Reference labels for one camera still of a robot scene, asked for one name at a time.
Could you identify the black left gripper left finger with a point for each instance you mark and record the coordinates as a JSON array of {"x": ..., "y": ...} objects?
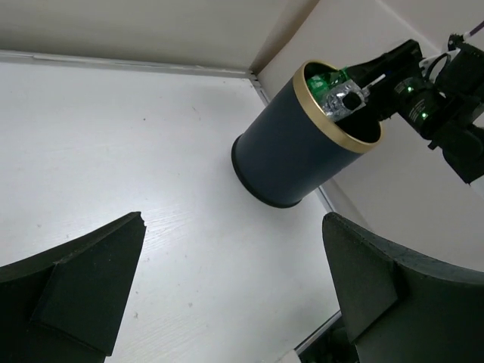
[{"x": 67, "y": 303}]

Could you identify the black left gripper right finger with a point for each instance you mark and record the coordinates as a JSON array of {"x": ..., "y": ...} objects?
[{"x": 399, "y": 305}]

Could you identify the dark blue gold-rimmed bin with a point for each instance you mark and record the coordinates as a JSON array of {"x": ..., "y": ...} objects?
[{"x": 292, "y": 148}]

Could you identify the dark label black cap bottle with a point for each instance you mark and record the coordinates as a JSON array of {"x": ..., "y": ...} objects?
[{"x": 343, "y": 100}]

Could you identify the green plastic bottle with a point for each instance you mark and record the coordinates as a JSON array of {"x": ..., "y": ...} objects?
[{"x": 320, "y": 84}]

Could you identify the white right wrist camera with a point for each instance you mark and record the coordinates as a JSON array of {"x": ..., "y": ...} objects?
[{"x": 428, "y": 64}]

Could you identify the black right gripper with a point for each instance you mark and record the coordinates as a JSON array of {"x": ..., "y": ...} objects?
[{"x": 441, "y": 110}]

